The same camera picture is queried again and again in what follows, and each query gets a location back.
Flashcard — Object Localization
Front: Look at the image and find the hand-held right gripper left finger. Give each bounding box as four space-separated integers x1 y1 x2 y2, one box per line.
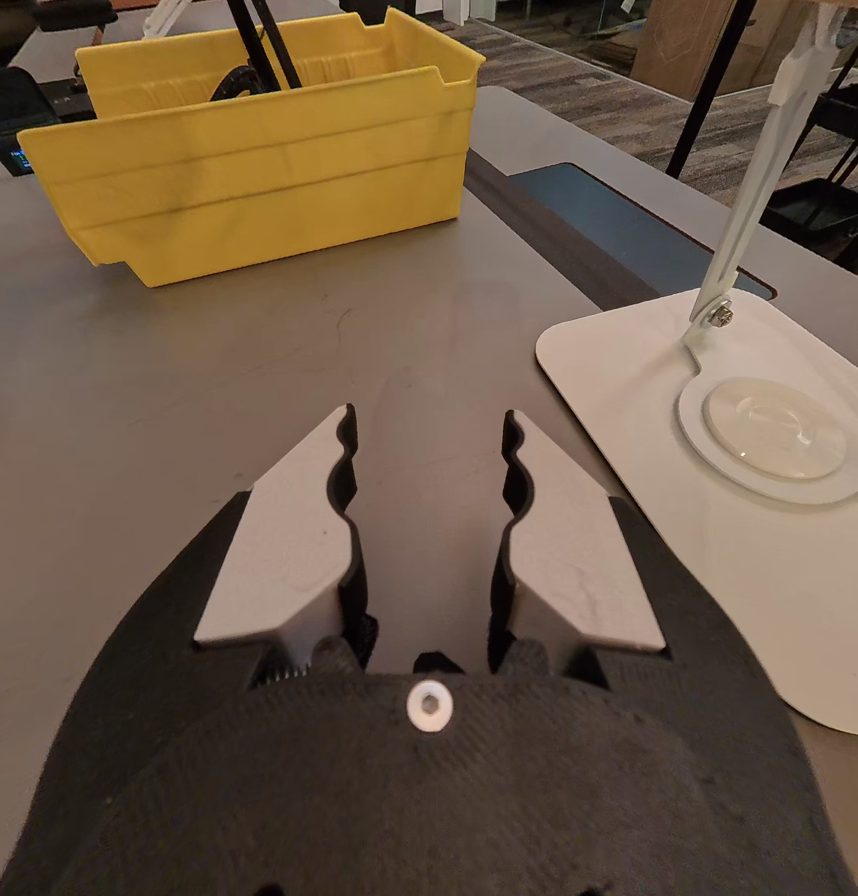
191 403 380 669

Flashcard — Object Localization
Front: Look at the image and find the yellow plastic storage bin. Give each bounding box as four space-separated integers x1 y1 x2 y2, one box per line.
16 7 487 289

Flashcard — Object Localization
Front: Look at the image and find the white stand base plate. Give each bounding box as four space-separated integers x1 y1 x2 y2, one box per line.
535 288 858 736

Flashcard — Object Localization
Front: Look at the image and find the brown cardboard box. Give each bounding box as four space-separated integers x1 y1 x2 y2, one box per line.
631 0 759 100

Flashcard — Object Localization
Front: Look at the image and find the black utility cart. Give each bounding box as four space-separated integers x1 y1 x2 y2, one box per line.
758 87 858 274

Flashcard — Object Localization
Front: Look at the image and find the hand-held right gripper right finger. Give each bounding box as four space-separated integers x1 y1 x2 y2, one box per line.
486 409 668 676

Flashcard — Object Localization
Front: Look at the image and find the black electronic device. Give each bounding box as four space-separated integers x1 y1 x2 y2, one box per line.
0 66 99 176

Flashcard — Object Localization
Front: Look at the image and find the black pole stand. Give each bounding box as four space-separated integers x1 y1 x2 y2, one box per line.
666 0 760 177

